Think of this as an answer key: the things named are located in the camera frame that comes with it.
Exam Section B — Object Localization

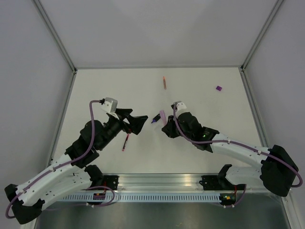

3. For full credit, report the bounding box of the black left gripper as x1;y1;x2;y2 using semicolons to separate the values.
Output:
98;109;148;150

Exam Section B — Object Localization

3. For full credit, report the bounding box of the pink highlighter pen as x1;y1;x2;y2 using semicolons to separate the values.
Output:
159;110;167;126

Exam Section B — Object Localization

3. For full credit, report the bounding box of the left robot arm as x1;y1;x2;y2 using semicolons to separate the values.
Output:
4;108;148;225

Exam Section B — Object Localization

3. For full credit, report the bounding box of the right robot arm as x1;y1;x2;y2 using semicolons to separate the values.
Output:
162;112;299;197

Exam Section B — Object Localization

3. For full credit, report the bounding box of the red gel pen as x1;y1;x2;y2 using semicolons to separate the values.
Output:
122;133;130;152

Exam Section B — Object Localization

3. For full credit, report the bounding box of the orange pencil-like pen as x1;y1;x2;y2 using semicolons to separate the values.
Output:
163;76;167;90

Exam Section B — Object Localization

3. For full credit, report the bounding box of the black purple-tip highlighter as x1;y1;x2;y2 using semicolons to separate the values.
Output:
151;114;161;124

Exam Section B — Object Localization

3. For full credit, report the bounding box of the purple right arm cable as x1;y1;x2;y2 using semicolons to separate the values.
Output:
173;102;300;188

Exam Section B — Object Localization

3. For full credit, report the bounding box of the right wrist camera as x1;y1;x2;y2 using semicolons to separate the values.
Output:
171;101;187;113

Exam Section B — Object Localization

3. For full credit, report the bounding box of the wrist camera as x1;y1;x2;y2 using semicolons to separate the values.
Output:
99;97;118;114
171;101;187;113

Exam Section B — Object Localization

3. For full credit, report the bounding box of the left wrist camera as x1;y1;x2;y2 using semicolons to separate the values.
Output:
99;97;118;114

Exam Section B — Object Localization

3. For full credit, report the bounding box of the aluminium mounting rail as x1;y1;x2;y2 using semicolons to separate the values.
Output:
33;173;282;191

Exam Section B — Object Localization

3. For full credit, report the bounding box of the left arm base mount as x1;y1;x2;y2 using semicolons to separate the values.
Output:
84;165;119;190

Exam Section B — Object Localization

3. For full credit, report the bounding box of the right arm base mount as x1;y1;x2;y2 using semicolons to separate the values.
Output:
199;164;234;191

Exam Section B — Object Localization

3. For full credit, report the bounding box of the white slotted cable duct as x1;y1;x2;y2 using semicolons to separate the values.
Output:
59;192;221;203

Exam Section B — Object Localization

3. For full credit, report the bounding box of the left aluminium frame post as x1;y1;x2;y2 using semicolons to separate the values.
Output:
32;0;77;74

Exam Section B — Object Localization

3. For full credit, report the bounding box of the aluminium frame post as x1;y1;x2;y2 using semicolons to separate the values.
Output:
32;0;77;74
240;0;284;72

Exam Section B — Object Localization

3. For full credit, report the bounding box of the right aluminium frame post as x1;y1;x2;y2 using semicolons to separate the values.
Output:
240;0;284;72

